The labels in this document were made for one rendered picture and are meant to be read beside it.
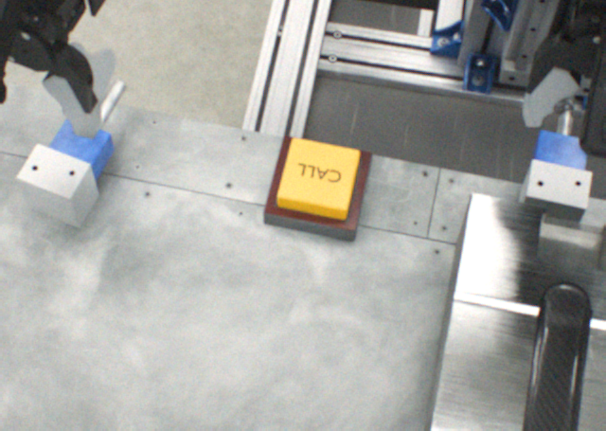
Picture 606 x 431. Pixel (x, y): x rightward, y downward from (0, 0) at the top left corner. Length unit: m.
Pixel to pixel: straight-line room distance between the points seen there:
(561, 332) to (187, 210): 0.33
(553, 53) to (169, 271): 0.37
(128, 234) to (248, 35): 1.13
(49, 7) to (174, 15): 1.33
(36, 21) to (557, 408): 0.45
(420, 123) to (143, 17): 0.61
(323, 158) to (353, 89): 0.80
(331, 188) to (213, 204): 0.11
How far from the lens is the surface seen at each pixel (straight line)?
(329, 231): 0.98
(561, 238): 0.94
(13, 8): 0.77
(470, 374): 0.86
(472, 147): 1.74
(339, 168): 0.98
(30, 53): 0.81
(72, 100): 0.85
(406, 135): 1.74
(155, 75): 2.05
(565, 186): 0.98
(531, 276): 0.89
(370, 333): 0.95
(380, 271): 0.98
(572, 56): 0.82
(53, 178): 0.97
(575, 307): 0.90
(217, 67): 2.05
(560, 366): 0.88
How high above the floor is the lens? 1.68
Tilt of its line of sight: 62 degrees down
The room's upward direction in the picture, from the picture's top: 2 degrees clockwise
